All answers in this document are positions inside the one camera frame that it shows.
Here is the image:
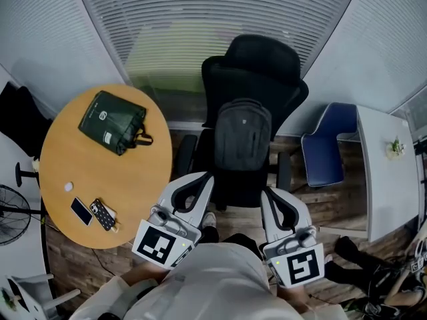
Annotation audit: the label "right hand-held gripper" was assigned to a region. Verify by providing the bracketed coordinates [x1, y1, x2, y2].
[260, 187, 326, 288]

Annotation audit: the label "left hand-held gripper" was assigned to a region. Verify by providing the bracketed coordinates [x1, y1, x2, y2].
[131, 171, 215, 271]

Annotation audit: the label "grey backpack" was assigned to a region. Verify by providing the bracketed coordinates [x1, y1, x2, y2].
[213, 97, 273, 172]

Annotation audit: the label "black mesh office chair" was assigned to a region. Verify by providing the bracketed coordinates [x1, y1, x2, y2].
[175, 34, 310, 213]

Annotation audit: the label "person's right forearm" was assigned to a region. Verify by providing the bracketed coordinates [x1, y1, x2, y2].
[276, 283, 311, 313]

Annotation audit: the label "blue chair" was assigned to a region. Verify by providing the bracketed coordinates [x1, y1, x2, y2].
[300, 102, 360, 188]

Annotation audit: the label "black object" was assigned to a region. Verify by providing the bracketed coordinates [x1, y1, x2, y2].
[0, 81, 54, 159]

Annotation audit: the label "person's left white shoe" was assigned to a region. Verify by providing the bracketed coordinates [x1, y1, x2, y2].
[201, 211, 217, 229]

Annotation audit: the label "round wooden table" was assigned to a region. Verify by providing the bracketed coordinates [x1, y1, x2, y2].
[39, 84, 173, 249]

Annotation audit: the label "smartphone in dotted case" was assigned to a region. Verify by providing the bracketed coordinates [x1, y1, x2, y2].
[89, 197, 118, 233]

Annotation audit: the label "person's white shirt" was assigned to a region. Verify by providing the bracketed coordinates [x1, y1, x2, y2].
[68, 241, 350, 320]

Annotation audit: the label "white smartphone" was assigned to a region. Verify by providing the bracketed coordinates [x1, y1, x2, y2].
[69, 197, 93, 227]

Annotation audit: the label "white desk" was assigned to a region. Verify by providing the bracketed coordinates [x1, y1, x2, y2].
[318, 105, 421, 243]

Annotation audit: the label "dark green tote bag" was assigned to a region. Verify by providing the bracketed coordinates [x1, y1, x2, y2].
[77, 90, 154, 156]

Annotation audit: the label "small potted flower plant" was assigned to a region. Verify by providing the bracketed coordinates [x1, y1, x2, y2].
[385, 137, 406, 161]

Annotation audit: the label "black T-shaped stand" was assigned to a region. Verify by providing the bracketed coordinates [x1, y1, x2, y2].
[15, 161, 41, 188]

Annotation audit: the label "black standing fan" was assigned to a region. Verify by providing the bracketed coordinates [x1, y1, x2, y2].
[0, 184, 46, 246]

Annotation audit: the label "white side table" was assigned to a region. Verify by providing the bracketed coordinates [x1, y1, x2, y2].
[0, 273, 81, 320]

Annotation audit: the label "white window blinds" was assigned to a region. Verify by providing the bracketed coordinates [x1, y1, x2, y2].
[0, 0, 427, 136]

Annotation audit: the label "small green plant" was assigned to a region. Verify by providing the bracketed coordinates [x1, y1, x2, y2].
[0, 287, 17, 311]

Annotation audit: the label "black floor cable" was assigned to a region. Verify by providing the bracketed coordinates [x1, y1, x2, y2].
[91, 248, 116, 276]

